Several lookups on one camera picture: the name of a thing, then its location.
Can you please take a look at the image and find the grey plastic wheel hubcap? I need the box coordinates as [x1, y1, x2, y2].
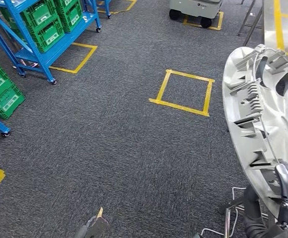
[222, 44, 288, 219]

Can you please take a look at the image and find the chrome tube frame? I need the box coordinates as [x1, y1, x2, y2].
[218, 196, 270, 238]

